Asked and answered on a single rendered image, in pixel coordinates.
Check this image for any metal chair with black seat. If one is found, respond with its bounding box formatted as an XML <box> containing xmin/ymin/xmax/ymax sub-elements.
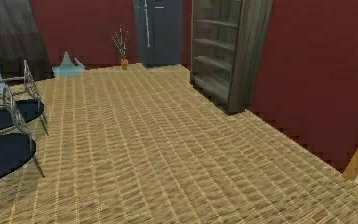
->
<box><xmin>0</xmin><ymin>83</ymin><xmax>46</xmax><ymax>185</ymax></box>
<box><xmin>0</xmin><ymin>59</ymin><xmax>50</xmax><ymax>137</ymax></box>

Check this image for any grey fridge handle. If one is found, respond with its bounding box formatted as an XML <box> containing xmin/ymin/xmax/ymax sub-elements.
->
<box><xmin>143</xmin><ymin>0</ymin><xmax>151</xmax><ymax>48</ymax></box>

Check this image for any dark wooden bookshelf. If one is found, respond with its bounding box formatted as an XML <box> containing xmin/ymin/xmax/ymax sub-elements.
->
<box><xmin>189</xmin><ymin>0</ymin><xmax>274</xmax><ymax>115</ymax></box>

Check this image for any house plant in orange pot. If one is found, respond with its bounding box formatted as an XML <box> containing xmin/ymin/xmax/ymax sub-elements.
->
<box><xmin>111</xmin><ymin>25</ymin><xmax>131</xmax><ymax>71</ymax></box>

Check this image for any dark grey fridge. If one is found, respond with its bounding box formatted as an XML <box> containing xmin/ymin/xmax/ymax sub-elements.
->
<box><xmin>132</xmin><ymin>0</ymin><xmax>184</xmax><ymax>69</ymax></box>

